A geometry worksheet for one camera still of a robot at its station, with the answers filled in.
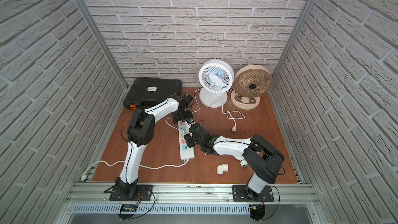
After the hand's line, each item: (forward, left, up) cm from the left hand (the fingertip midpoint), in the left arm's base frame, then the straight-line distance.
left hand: (183, 118), depth 101 cm
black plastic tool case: (+17, +27, +6) cm, 33 cm away
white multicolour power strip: (-24, -4, +2) cm, 25 cm away
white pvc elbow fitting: (-33, -23, +2) cm, 40 cm away
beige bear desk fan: (+11, -43, +23) cm, 50 cm away
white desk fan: (+12, -21, +26) cm, 35 cm away
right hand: (-15, -5, +6) cm, 17 cm away
